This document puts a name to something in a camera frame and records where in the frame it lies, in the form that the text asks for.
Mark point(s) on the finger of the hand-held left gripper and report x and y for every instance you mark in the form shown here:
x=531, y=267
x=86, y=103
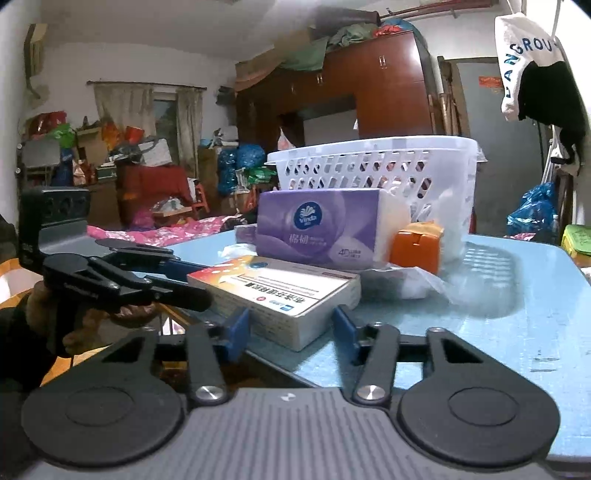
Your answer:
x=115, y=286
x=138, y=253

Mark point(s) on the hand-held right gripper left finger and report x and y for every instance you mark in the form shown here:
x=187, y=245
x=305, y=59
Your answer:
x=238, y=328

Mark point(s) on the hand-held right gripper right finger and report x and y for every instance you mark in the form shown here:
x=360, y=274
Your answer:
x=344, y=333

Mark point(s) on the white orange medicine box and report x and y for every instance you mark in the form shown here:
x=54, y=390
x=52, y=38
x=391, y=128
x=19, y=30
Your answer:
x=286, y=295

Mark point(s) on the white plastic basket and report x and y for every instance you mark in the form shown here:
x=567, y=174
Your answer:
x=369, y=161

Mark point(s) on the person's left forearm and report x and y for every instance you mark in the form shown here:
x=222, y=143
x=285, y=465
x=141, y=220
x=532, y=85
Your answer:
x=21, y=355

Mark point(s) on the person's left hand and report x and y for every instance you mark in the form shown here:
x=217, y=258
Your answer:
x=134, y=315

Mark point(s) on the pink printed blanket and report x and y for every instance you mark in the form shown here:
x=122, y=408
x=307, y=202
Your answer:
x=184, y=230

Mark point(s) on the red armchair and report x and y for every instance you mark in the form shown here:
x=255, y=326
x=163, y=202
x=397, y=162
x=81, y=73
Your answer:
x=154, y=184

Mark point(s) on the clear plastic bag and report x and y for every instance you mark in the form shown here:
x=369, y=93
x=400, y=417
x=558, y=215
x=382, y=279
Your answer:
x=408, y=282

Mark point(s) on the red plastic stool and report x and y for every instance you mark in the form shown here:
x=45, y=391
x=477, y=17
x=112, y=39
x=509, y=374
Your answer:
x=201, y=196

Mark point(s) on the small orange box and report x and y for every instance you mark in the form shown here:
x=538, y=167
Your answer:
x=415, y=251

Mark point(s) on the purple tissue pack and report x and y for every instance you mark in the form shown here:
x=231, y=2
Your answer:
x=314, y=226

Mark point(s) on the beige curtain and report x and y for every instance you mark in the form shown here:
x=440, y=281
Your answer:
x=122, y=108
x=189, y=124

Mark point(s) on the blue plastic bag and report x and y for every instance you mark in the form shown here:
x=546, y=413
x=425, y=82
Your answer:
x=240, y=161
x=533, y=212

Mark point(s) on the grey door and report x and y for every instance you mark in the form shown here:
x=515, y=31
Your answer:
x=498, y=161

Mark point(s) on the green plastic container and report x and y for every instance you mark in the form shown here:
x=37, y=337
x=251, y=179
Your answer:
x=577, y=240

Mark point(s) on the brown wooden wardrobe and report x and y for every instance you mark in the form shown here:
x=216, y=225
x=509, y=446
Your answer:
x=392, y=83

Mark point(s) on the green cloth pile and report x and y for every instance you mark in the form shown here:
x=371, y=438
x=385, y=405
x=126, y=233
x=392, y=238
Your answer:
x=309, y=53

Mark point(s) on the black hanging garment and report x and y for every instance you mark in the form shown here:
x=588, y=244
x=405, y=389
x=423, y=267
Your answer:
x=549, y=92

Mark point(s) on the white printed tote bag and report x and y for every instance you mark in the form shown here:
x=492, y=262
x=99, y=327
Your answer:
x=517, y=50

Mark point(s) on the wall air conditioner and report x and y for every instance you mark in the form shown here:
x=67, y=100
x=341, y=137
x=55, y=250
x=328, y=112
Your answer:
x=34, y=48

